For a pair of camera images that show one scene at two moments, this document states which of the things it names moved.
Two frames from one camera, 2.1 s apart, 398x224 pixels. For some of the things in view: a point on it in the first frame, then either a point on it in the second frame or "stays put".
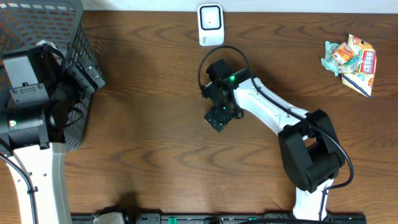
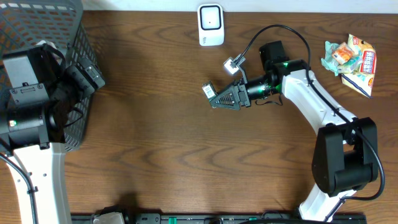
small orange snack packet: (343, 53) stays put
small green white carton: (349, 66) stays put
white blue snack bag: (362, 78) stays put
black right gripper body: (221, 113) -> (256, 88)
